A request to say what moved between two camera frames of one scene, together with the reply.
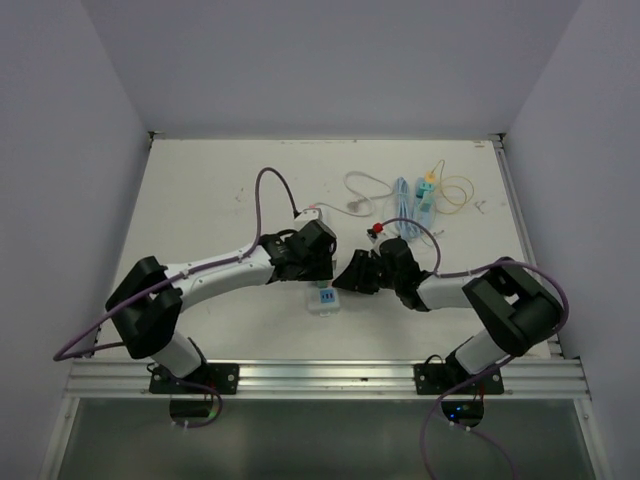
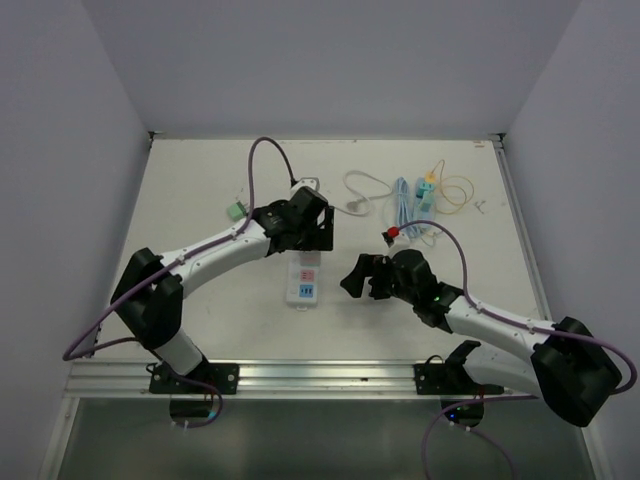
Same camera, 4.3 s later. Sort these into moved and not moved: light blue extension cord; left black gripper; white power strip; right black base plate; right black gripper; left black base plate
Moved: left black gripper; white power strip
Not moved: right black gripper; left black base plate; right black base plate; light blue extension cord
